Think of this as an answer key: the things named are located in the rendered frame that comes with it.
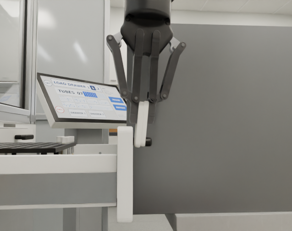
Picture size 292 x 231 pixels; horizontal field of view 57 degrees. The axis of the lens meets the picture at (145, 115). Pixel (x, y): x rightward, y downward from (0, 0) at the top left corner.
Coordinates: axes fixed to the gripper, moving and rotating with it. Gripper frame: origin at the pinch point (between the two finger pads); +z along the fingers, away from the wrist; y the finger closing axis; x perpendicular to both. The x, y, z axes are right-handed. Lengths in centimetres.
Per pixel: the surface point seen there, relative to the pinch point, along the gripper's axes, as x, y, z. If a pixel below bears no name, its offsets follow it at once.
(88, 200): -9.6, -7.1, 9.3
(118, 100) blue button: 111, -1, -15
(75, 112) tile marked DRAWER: 84, -21, -5
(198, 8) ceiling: 349, 123, -189
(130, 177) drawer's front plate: -11.3, -2.5, 6.3
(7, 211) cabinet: 36, -31, 25
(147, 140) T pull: -0.6, 0.9, 2.4
